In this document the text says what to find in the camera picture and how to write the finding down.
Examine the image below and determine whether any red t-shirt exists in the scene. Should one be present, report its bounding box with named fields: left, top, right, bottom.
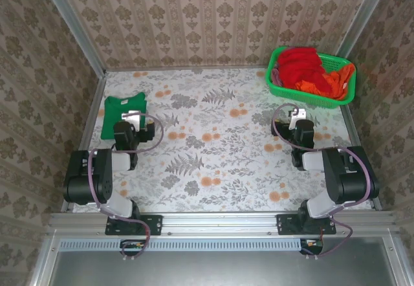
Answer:
left=276, top=47, right=327, bottom=92

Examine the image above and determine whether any folded green t-shirt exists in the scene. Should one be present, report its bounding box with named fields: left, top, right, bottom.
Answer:
left=100, top=92, right=148, bottom=140

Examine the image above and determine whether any green plastic basket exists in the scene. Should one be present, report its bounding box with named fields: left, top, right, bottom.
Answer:
left=265, top=45, right=357, bottom=109

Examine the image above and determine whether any orange t-shirt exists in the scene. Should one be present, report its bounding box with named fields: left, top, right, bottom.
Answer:
left=294, top=63, right=356, bottom=101

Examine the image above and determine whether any purple t-shirt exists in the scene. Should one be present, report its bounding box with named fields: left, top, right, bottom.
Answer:
left=270, top=67, right=283, bottom=88

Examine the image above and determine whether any floral print table cover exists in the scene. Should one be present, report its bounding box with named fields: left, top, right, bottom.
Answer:
left=72, top=67, right=373, bottom=214

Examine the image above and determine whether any small black connector board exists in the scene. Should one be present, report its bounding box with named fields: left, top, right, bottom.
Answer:
left=120, top=239, right=146, bottom=256
left=300, top=237, right=324, bottom=255

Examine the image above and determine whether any grey metal sheet panel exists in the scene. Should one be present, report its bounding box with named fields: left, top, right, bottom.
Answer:
left=28, top=230, right=414, bottom=286

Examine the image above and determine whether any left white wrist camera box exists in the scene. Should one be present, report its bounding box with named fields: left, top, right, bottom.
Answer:
left=121, top=110, right=144, bottom=130

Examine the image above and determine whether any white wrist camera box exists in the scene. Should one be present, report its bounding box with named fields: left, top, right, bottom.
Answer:
left=289, top=107, right=307, bottom=131
left=121, top=110, right=144, bottom=130

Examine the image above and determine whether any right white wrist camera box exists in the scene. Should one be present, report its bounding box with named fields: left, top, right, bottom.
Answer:
left=289, top=107, right=307, bottom=131

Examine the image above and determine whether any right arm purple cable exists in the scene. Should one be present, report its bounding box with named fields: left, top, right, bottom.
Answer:
left=271, top=103, right=373, bottom=258

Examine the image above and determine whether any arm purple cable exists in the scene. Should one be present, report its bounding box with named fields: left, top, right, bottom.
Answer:
left=87, top=111, right=164, bottom=261
left=271, top=103, right=373, bottom=258

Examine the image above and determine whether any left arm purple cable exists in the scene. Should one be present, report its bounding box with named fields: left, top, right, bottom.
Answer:
left=87, top=111, right=164, bottom=261

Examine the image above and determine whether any aluminium side rail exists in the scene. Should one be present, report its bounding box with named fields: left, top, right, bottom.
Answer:
left=339, top=106, right=384, bottom=211
left=61, top=71, right=107, bottom=212

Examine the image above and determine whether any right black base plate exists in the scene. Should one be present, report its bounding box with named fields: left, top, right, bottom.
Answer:
left=276, top=214, right=337, bottom=236

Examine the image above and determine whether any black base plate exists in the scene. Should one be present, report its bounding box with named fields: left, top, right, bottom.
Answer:
left=276, top=214, right=337, bottom=236
left=105, top=214, right=162, bottom=236

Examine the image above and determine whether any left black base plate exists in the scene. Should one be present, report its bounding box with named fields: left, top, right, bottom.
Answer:
left=105, top=214, right=162, bottom=236

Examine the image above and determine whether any aluminium corner post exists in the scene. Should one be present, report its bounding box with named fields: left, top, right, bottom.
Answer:
left=37, top=0, right=107, bottom=76
left=336, top=0, right=394, bottom=60

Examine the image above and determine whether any aluminium mounting rail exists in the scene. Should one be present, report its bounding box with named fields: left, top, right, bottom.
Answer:
left=48, top=211, right=397, bottom=237

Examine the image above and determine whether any grey slotted cable duct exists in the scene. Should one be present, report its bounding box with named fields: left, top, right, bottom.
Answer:
left=60, top=237, right=303, bottom=252

